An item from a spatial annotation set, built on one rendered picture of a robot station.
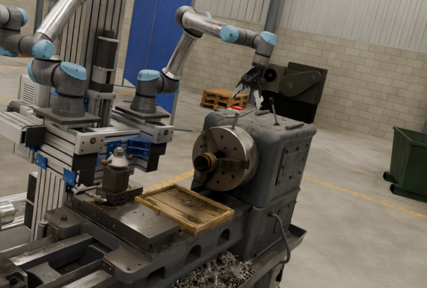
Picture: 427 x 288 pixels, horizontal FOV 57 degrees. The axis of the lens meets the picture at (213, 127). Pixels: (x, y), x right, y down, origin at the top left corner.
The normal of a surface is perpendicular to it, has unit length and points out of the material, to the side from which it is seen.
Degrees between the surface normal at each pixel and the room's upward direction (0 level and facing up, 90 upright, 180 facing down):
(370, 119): 90
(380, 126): 90
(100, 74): 90
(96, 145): 90
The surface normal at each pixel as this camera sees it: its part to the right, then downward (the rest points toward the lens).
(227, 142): -0.55, 0.07
